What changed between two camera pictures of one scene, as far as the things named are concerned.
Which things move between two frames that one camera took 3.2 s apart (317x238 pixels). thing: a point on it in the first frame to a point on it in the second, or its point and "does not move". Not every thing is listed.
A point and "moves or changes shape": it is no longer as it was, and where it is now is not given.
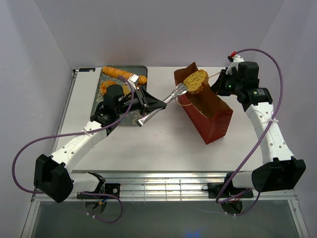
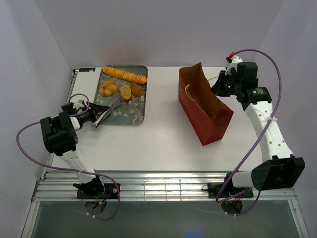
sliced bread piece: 126,89 does not move
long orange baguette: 117,72 does not move
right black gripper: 218,87 does not move
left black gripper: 147,102 to 94,109
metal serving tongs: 181,89 moves or changes shape
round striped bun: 104,86 does not move
